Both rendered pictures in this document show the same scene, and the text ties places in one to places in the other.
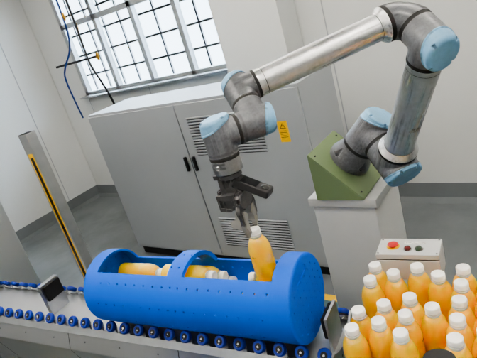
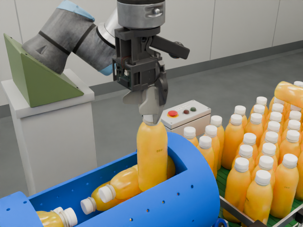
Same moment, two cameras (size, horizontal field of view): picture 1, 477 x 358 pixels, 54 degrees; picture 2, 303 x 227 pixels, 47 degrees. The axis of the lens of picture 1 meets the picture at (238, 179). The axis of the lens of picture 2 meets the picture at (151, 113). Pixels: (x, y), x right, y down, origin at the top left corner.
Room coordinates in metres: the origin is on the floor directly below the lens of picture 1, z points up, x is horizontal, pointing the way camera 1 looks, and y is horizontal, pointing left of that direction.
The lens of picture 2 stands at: (1.07, 0.63, 1.71)
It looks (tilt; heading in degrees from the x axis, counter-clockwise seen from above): 29 degrees down; 290
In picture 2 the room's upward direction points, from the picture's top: straight up
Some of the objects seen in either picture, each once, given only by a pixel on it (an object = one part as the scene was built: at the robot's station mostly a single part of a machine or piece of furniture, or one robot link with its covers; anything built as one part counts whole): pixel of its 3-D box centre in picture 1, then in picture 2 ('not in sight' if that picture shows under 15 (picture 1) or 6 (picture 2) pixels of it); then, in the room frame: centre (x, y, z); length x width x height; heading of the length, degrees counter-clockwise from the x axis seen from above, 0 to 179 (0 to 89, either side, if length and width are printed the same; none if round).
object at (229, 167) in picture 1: (226, 165); (142, 13); (1.31, 0.02, 1.57); 0.10 x 0.09 x 0.05; 147
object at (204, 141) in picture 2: (370, 281); (205, 142); (1.22, -0.30, 1.10); 0.04 x 0.04 x 0.02
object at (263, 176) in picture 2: (352, 331); (262, 178); (1.03, -0.18, 1.10); 0.04 x 0.04 x 0.02
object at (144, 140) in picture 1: (218, 175); not in sight; (3.73, 0.16, 0.72); 2.15 x 0.54 x 1.45; 50
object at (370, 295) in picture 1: (375, 307); (203, 167); (1.22, -0.30, 1.00); 0.07 x 0.07 x 0.19
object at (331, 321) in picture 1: (331, 324); not in sight; (1.21, -0.15, 0.99); 0.10 x 0.02 x 0.12; 147
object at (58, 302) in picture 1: (54, 295); not in sight; (1.94, 0.97, 1.00); 0.10 x 0.04 x 0.15; 147
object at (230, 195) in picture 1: (233, 190); (139, 56); (1.31, 0.03, 1.48); 0.09 x 0.08 x 0.12; 57
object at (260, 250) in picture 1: (262, 260); (152, 153); (1.30, 0.00, 1.24); 0.07 x 0.07 x 0.19
